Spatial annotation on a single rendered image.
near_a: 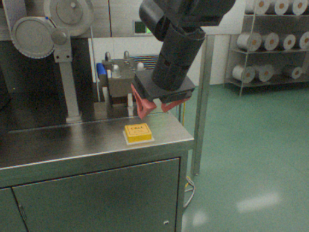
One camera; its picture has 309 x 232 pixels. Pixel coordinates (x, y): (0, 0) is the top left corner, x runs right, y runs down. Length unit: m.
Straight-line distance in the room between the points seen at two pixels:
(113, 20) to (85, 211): 0.83
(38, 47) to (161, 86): 0.53
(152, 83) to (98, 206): 0.50
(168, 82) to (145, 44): 3.21
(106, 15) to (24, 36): 0.44
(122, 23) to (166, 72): 0.79
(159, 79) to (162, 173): 0.42
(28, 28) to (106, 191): 0.57
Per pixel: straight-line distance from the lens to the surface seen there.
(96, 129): 0.71
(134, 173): 0.69
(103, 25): 1.11
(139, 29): 1.13
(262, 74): 4.21
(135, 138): 0.61
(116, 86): 0.78
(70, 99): 0.79
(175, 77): 0.35
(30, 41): 0.81
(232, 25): 1.36
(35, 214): 0.77
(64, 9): 0.76
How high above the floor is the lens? 1.23
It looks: 25 degrees down
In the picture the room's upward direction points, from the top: straight up
